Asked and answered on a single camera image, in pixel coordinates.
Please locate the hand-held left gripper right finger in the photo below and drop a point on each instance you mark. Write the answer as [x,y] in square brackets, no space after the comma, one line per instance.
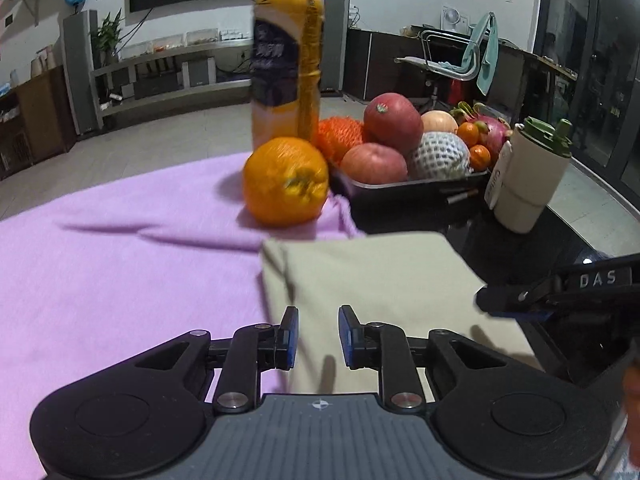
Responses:
[346,337]

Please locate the black fruit tray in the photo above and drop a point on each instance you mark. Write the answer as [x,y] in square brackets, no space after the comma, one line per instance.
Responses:
[400,192]

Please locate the brown wooden cabinet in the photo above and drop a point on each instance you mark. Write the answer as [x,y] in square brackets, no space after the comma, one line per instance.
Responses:
[40,120]

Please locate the small tangerine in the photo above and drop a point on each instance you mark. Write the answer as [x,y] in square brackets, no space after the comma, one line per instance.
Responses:
[468,135]
[480,157]

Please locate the person's right forearm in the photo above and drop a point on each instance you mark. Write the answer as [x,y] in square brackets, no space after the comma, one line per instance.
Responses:
[634,410]

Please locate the dark red apple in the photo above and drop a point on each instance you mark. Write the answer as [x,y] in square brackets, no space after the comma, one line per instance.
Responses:
[392,120]

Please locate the grey metal television stand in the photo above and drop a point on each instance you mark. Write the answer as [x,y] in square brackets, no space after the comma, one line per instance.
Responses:
[165,52]

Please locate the pale yellow fruit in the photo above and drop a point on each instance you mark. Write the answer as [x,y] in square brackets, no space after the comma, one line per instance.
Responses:
[440,121]

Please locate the orange juice bottle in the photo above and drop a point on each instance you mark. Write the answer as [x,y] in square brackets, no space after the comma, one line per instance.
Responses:
[280,60]

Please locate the teal towel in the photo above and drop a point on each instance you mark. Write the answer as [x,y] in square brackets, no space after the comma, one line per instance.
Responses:
[487,50]

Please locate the small white fan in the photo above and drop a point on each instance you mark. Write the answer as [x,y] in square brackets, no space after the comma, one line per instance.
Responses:
[454,19]

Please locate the cigarette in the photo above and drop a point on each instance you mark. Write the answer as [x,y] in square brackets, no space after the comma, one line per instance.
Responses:
[462,196]

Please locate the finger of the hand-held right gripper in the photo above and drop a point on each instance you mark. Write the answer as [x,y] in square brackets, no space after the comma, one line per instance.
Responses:
[525,300]

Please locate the pink dragon fruit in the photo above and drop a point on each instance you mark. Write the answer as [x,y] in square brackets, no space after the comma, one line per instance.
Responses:
[495,127]

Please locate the chrome office chair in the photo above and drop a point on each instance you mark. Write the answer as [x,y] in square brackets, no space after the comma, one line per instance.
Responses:
[440,65]

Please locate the dark low cabinet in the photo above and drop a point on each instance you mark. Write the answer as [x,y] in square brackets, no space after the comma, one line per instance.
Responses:
[380,60]

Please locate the beige cup with green lid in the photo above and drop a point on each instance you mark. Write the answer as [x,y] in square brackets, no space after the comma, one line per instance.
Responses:
[525,185]

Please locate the foam net wrapped fruit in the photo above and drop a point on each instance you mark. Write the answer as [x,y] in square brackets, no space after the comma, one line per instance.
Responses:
[440,156]

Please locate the purple blanket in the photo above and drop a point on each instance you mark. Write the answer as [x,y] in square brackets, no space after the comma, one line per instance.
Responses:
[125,270]

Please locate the green potted plant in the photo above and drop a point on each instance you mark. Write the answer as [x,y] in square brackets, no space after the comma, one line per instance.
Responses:
[107,35]

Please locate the large orange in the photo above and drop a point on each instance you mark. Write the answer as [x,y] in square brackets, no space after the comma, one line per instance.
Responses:
[285,182]

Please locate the pale red apple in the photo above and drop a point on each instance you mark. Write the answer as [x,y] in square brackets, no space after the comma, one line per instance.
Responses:
[372,165]

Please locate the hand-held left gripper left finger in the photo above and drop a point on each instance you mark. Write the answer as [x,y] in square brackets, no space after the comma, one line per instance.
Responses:
[290,340]

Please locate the orange net bag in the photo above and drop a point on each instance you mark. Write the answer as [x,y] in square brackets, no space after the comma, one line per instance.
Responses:
[342,137]

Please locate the grey floor speaker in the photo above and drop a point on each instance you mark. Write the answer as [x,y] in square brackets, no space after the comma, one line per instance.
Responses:
[80,70]
[332,35]

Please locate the beige garment with blue collar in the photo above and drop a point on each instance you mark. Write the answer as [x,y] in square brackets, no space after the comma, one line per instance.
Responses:
[375,275]

